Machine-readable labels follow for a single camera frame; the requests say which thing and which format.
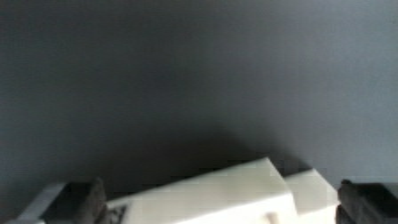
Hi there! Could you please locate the white table leg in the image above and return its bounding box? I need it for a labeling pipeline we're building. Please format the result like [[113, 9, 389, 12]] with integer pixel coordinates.
[[108, 158, 339, 224]]

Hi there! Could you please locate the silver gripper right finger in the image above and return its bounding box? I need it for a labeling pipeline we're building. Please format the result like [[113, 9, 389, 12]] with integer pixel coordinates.
[[336, 179, 398, 224]]

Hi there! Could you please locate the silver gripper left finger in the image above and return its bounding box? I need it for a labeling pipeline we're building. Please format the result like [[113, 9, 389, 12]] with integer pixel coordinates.
[[18, 179, 106, 224]]

